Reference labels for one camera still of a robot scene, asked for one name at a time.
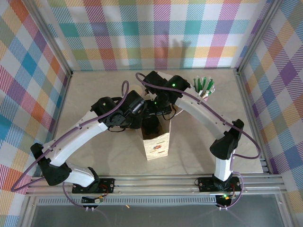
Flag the grey slotted cable duct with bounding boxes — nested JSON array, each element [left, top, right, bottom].
[[37, 198, 218, 205]]

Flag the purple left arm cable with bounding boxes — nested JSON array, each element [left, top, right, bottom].
[[11, 81, 130, 209]]

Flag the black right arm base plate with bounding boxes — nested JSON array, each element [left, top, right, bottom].
[[197, 176, 242, 192]]

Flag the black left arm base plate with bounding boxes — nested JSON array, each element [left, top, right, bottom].
[[71, 177, 116, 194]]

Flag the aluminium frame post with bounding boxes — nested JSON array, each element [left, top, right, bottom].
[[27, 0, 73, 76], [235, 0, 284, 75]]

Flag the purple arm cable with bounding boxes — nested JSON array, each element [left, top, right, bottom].
[[135, 72, 261, 210], [11, 81, 130, 209]]

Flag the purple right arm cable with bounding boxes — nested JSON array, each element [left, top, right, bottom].
[[135, 72, 261, 210]]

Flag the black cup lid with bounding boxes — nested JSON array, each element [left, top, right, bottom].
[[143, 115, 160, 133]]

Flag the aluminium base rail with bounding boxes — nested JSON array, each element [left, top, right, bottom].
[[25, 175, 287, 197]]

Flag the white printed paper bag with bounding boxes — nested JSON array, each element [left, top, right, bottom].
[[141, 107, 185, 161]]

